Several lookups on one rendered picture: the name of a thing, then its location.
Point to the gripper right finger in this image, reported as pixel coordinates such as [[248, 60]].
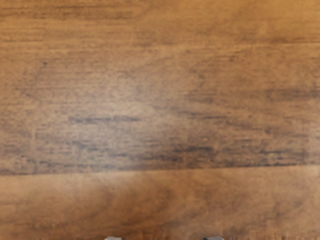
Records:
[[212, 238]]

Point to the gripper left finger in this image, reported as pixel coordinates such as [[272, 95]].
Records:
[[113, 238]]

